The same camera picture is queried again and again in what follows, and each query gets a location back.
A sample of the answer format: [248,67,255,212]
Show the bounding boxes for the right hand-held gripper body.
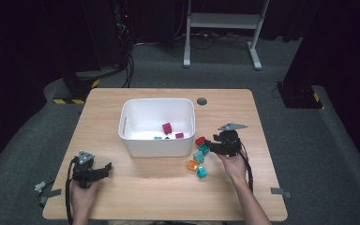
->
[213,122,249,158]

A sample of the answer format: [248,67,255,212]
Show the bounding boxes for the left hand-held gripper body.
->
[70,150,104,189]

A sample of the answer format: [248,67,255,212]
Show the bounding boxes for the light teal toy brick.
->
[193,150,205,164]

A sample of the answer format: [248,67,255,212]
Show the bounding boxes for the white plastic bin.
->
[118,97,197,158]

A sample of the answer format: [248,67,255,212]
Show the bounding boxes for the person's left hand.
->
[69,180,102,216]

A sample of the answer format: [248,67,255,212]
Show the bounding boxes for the person's right hand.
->
[216,149,249,186]

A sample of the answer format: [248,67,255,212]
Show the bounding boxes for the cyan toy brick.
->
[196,165,208,180]

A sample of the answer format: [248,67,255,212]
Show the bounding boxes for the orange toy brick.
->
[187,159,200,173]

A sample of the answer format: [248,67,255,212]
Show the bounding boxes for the grey tape strip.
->
[270,187,293,199]
[37,188,63,205]

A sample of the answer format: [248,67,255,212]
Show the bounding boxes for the black yellow-striped stand base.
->
[52,70,102,106]

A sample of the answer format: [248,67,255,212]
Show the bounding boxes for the white metal stand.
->
[183,0,270,71]

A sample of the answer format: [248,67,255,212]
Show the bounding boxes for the black curtain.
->
[0,0,101,182]
[282,0,360,176]

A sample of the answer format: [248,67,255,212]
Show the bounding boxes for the dark equipment rack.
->
[81,0,132,68]

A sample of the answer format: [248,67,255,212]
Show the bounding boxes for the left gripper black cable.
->
[64,157,78,225]

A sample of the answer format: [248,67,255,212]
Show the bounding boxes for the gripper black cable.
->
[238,146,255,193]
[64,157,78,225]

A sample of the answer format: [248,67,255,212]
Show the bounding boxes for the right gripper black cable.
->
[238,146,255,193]

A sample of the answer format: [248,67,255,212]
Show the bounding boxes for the black cable bundle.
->
[121,52,135,89]

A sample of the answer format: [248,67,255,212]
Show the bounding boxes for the floor cables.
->
[130,29,254,51]

